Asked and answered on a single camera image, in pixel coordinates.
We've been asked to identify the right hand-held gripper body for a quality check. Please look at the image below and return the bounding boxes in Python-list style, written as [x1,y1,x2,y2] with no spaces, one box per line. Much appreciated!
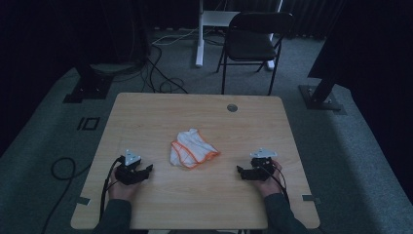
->
[248,147,279,181]

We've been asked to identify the person's left hand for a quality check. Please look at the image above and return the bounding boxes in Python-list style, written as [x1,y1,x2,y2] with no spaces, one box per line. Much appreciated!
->
[108,167,141,203]

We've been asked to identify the black floor cable loop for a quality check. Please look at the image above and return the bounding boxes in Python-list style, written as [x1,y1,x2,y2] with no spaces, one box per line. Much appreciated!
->
[40,157,94,234]

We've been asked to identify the black stand base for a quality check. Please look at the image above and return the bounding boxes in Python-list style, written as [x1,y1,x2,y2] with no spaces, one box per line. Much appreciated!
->
[298,73,347,116]
[62,63,115,105]

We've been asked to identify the black tangled floor cables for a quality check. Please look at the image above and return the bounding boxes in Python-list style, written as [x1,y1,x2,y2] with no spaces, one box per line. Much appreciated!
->
[141,44,190,96]

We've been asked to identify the right hand-held gripper cable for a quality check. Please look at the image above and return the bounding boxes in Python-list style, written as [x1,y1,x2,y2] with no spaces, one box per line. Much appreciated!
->
[259,161,290,207]

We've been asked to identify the hand-held gripper cable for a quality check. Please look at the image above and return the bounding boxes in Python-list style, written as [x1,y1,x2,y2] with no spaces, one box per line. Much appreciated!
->
[259,161,290,207]
[98,155,127,222]

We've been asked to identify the white cloth with orange grid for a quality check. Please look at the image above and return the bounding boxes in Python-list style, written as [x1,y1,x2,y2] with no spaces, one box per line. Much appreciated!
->
[169,128,221,170]

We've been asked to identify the white floor cable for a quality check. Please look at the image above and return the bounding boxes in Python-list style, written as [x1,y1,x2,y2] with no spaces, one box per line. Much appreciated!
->
[151,27,200,47]

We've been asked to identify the white desk frame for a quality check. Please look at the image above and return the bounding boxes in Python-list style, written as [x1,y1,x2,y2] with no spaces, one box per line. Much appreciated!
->
[195,0,284,71]

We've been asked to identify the grey tape strip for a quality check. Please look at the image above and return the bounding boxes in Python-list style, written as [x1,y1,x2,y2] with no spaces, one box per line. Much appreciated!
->
[301,193,322,206]

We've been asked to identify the left hand-held gripper cable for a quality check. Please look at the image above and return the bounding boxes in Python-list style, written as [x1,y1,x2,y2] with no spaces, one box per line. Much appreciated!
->
[98,155,127,222]

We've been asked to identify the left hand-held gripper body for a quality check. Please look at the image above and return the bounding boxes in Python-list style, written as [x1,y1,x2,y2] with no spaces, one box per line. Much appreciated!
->
[114,148,146,186]

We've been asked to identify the black folding chair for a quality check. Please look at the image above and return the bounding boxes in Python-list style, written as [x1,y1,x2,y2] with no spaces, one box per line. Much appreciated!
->
[215,11,296,97]

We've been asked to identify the person's right hand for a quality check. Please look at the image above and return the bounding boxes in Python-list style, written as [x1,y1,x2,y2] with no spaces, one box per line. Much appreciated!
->
[252,159,284,199]

